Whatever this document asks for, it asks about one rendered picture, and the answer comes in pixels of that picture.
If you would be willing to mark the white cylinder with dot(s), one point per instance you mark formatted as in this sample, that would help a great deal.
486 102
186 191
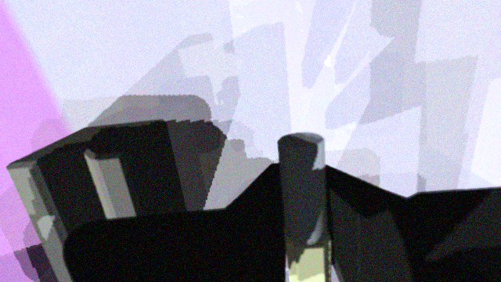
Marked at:
302 169

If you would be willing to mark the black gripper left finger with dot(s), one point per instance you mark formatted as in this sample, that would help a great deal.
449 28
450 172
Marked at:
243 242

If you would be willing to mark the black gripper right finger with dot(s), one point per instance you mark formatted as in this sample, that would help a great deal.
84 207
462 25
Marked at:
380 236

